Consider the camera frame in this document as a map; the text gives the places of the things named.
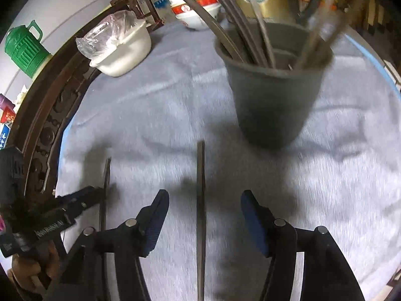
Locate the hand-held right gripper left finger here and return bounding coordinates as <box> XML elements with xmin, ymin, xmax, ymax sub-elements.
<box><xmin>44</xmin><ymin>190</ymin><xmax>170</xmax><ymax>301</ymax></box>

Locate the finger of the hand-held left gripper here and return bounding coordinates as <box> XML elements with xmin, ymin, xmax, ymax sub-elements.
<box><xmin>56</xmin><ymin>186</ymin><xmax>108</xmax><ymax>217</ymax></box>

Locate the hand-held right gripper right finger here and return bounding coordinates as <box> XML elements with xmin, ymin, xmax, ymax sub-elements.
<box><xmin>240</xmin><ymin>190</ymin><xmax>366</xmax><ymax>301</ymax></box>

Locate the dark thin chopstick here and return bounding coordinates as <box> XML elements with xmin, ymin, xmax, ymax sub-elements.
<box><xmin>98</xmin><ymin>158</ymin><xmax>112</xmax><ymax>233</ymax></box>

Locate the brown chopstick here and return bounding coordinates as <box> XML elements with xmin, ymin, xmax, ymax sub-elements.
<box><xmin>197</xmin><ymin>140</ymin><xmax>207</xmax><ymax>301</ymax></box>

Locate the dark grey utensil cup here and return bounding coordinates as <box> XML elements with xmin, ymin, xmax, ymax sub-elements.
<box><xmin>215</xmin><ymin>22</ymin><xmax>334</xmax><ymax>148</ymax></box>

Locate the dark utensil handle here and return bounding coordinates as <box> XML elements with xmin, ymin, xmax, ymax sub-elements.
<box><xmin>200</xmin><ymin>0</ymin><xmax>268</xmax><ymax>68</ymax></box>

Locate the black long utensil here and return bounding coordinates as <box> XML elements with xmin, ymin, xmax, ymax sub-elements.
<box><xmin>150</xmin><ymin>0</ymin><xmax>248</xmax><ymax>65</ymax></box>

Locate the person's left hand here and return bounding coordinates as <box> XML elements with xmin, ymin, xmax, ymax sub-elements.
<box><xmin>8</xmin><ymin>244</ymin><xmax>61</xmax><ymax>299</ymax></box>

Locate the blue packet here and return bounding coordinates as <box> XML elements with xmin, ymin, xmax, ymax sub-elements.
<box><xmin>0</xmin><ymin>125</ymin><xmax>11</xmax><ymax>148</ymax></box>

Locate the carved wooden table rim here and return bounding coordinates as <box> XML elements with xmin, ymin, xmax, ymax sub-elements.
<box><xmin>13</xmin><ymin>3</ymin><xmax>134</xmax><ymax>195</ymax></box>

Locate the red packet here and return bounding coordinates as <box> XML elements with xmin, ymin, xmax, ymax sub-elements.
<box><xmin>1</xmin><ymin>107</ymin><xmax>17</xmax><ymax>123</ymax></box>

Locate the grey cloth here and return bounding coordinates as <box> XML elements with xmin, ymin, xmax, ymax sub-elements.
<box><xmin>58</xmin><ymin>19</ymin><xmax>401</xmax><ymax>301</ymax></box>

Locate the white plastic bowl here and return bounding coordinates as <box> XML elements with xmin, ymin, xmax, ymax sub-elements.
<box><xmin>89</xmin><ymin>19</ymin><xmax>152</xmax><ymax>77</ymax></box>

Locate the green plastic jug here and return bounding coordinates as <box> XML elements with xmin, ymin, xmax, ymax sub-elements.
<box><xmin>4</xmin><ymin>20</ymin><xmax>52</xmax><ymax>79</ymax></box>

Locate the clear plastic bag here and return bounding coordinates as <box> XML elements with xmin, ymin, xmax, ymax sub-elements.
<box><xmin>76</xmin><ymin>10</ymin><xmax>146</xmax><ymax>60</ymax></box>

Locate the brown wooden rack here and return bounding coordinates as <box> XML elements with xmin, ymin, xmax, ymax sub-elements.
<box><xmin>110</xmin><ymin>0</ymin><xmax>164</xmax><ymax>32</ymax></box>

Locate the blue table mat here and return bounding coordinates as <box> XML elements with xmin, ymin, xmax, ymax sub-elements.
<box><xmin>345</xmin><ymin>34</ymin><xmax>401</xmax><ymax>93</ymax></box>

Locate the white box blue print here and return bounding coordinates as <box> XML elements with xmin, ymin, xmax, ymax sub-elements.
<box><xmin>147</xmin><ymin>0</ymin><xmax>176</xmax><ymax>22</ymax></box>

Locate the gold kettle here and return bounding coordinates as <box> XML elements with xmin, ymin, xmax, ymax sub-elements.
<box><xmin>219</xmin><ymin>0</ymin><xmax>323</xmax><ymax>26</ymax></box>

